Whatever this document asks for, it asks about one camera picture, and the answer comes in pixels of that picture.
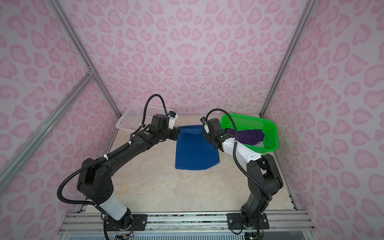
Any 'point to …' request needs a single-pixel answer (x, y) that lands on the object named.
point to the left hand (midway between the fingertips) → (183, 129)
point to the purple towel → (251, 137)
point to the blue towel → (193, 152)
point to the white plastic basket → (132, 119)
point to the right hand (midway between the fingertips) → (210, 127)
